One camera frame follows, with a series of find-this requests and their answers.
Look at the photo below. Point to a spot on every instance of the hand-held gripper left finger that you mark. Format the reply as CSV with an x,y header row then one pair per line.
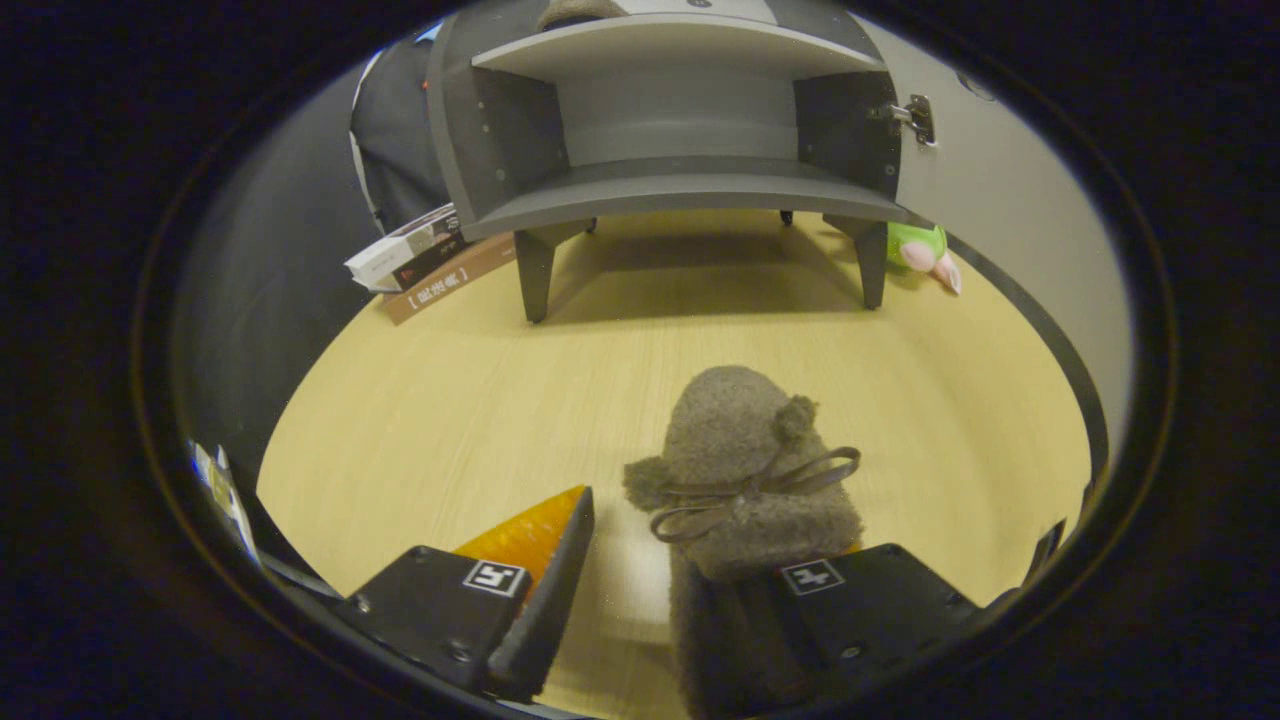
x,y
545,600

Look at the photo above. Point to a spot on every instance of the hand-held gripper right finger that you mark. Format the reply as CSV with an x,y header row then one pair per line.
x,y
880,610

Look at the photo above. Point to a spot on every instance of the brown fuzzy shoe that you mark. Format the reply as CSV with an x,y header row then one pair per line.
x,y
735,440
580,12

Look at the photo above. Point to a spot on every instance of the dark grey shoe cabinet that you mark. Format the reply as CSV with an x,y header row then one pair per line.
x,y
640,185

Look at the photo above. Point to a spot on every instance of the metal door hinge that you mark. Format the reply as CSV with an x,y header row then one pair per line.
x,y
918,118

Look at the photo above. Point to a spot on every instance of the brown book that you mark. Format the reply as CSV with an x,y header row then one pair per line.
x,y
450,285

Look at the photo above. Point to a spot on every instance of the white blue packaging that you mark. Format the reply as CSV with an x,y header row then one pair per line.
x,y
230,500

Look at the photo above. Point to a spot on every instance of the black book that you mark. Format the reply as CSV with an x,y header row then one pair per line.
x,y
435,262

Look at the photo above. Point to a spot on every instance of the green pink plush toy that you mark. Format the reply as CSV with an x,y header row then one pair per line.
x,y
915,245

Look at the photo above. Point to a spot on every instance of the black backdrop cloth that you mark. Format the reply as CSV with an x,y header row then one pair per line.
x,y
400,150

